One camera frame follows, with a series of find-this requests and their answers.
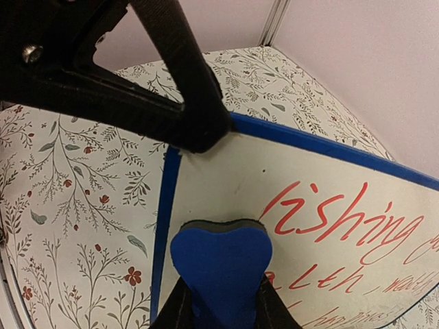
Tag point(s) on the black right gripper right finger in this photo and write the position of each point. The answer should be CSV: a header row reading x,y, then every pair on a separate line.
x,y
271,313

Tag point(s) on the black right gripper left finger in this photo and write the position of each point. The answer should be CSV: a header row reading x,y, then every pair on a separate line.
x,y
176,312

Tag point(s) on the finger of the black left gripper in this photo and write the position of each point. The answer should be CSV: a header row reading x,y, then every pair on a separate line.
x,y
96,94
203,119

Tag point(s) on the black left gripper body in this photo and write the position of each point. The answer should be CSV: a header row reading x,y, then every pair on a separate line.
x,y
40,35

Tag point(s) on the blue whiteboard eraser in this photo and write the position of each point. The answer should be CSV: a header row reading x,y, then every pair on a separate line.
x,y
223,264

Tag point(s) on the small blue-framed whiteboard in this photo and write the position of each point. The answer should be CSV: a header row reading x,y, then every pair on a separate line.
x,y
355,236

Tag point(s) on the floral patterned tablecloth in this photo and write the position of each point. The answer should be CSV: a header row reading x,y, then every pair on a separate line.
x,y
80,199

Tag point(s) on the left aluminium frame post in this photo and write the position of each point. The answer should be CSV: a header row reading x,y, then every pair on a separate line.
x,y
273,22

